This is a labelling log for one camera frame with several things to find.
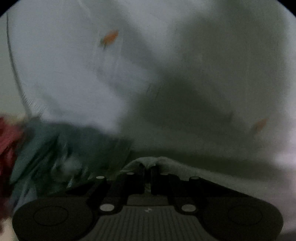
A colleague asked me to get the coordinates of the red and grey clothes pile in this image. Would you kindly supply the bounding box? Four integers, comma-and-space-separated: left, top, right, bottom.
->
0, 115, 134, 218

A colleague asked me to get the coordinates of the white patterned cloth garment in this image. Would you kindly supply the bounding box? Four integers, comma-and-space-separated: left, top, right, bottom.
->
6, 1, 295, 233

